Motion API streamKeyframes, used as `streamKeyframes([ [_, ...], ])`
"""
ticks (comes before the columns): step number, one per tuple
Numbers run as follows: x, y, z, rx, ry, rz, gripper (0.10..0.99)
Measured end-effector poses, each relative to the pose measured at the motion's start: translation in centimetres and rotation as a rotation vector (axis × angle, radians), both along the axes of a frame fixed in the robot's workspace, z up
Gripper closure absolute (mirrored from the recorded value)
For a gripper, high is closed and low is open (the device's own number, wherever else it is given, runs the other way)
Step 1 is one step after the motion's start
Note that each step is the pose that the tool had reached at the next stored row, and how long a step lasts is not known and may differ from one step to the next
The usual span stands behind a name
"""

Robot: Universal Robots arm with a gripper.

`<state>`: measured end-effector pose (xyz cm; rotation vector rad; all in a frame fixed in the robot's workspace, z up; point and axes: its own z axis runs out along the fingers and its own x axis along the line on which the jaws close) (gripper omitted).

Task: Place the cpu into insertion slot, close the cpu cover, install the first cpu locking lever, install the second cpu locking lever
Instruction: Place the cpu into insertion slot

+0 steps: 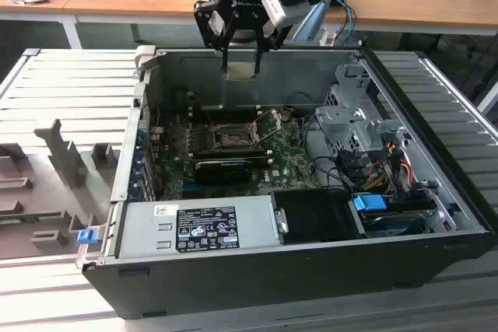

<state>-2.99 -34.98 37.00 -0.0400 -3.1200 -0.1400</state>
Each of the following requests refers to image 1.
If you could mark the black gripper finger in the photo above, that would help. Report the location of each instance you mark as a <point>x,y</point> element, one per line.
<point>261,42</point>
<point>228,44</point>

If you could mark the silver square CPU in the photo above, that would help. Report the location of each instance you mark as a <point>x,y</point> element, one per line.
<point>241,71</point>

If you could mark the black RAM slot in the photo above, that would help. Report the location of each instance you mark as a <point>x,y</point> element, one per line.
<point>229,116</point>
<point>229,119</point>
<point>229,109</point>
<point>257,157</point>
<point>233,150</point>
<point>229,112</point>

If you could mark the CPU socket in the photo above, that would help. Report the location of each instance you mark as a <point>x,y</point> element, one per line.
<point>229,138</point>

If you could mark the grey metal drive cage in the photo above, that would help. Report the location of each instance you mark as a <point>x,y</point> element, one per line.
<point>338,122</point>

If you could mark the black graphics card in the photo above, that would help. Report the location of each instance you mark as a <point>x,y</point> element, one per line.
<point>221,172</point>

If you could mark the green motherboard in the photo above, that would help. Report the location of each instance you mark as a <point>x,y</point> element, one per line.
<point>288,168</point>

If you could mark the black plastic fan shroud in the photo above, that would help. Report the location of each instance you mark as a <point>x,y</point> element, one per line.
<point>311,215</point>

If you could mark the hard disk in blue carrier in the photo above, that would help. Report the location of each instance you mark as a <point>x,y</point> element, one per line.
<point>367,204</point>

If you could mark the grey power supply unit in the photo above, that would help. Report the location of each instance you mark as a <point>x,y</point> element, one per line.
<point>148,231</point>

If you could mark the grey parts rack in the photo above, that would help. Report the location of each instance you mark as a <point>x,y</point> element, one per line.
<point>46,176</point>

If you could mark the blue case latch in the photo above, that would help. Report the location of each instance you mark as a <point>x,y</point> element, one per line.
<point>86,237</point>

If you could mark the black open PC case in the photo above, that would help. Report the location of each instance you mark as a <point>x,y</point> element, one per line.
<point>272,285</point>

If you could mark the green RAM stick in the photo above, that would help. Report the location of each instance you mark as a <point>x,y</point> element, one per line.
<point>39,216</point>

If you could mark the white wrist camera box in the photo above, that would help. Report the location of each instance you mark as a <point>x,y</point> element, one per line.
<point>282,9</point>

